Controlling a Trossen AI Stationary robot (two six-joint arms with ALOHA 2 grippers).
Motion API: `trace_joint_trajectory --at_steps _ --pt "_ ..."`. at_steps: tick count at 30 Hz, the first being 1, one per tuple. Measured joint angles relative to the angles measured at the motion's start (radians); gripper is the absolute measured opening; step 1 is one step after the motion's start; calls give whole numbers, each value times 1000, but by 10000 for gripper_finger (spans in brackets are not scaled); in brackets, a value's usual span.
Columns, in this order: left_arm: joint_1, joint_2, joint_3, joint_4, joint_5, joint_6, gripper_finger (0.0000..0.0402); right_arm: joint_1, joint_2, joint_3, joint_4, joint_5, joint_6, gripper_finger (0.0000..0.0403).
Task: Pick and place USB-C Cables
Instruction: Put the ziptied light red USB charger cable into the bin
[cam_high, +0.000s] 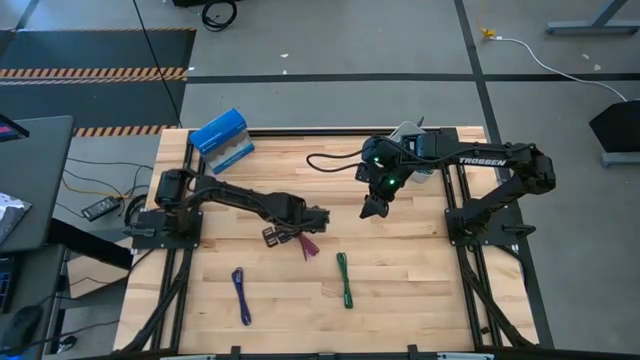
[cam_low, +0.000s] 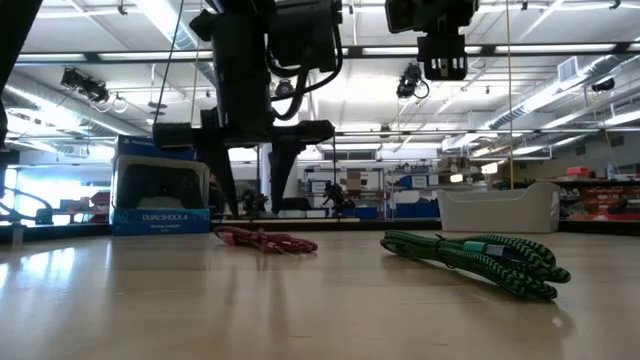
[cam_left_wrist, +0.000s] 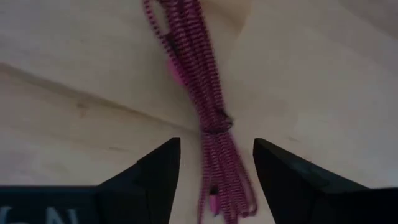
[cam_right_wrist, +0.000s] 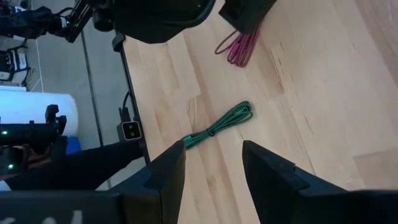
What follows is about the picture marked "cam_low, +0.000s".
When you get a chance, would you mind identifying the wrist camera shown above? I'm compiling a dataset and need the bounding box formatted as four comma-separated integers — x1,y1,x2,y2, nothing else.
268,0,344,74
416,33,469,82

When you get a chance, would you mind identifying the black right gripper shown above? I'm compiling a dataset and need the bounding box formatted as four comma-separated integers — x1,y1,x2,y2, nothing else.
384,0,481,36

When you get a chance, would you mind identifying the black hanging ceiling camera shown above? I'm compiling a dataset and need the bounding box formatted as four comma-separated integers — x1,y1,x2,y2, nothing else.
396,61,431,100

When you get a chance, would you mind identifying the blue DualShock controller box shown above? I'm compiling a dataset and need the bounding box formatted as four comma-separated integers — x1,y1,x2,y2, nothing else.
109,134,212,237

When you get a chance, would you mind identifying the shelf with red bins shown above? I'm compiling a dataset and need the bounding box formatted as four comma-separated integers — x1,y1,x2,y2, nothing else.
558,164,640,224

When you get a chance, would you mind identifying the white plastic bin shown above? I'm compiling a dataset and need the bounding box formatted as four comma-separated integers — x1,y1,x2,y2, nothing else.
435,181,562,235

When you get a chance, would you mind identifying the black overhead rig beam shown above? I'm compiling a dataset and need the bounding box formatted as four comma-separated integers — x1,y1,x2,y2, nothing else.
0,41,640,65

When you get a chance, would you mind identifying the person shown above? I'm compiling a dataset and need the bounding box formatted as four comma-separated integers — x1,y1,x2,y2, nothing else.
209,172,225,214

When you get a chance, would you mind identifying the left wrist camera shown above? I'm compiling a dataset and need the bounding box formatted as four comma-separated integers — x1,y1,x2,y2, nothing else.
268,0,344,74

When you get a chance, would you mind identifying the yellow cable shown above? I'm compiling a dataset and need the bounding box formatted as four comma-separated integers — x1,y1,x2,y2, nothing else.
505,0,516,192

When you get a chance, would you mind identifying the green braided USB-C cable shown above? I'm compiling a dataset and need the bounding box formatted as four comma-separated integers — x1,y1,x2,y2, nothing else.
379,229,573,302

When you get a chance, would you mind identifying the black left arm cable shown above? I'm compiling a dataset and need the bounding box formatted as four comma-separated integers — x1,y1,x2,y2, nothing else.
264,27,345,123

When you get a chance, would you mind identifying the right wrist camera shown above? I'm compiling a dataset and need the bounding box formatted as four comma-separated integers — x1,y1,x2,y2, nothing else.
416,33,469,82

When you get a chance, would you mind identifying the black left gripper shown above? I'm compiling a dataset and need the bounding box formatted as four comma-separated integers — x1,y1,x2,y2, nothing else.
152,0,336,218

